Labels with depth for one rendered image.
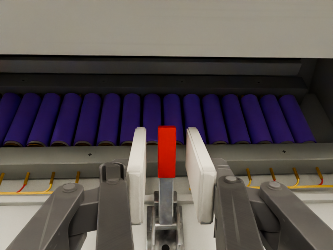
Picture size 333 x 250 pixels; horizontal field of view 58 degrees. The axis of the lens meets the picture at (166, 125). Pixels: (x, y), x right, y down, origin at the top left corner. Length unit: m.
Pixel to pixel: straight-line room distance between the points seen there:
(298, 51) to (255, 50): 0.02
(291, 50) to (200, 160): 0.07
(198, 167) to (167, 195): 0.07
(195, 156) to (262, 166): 0.12
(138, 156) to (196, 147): 0.03
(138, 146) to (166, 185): 0.05
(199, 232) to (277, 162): 0.09
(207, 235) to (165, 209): 0.05
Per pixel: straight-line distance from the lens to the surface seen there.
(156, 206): 0.23
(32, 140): 0.29
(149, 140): 0.27
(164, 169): 0.20
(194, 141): 0.18
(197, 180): 0.16
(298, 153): 0.28
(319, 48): 0.17
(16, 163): 0.27
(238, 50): 0.16
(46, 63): 0.34
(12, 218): 0.27
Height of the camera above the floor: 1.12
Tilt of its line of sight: 29 degrees down
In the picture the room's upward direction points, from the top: 1 degrees clockwise
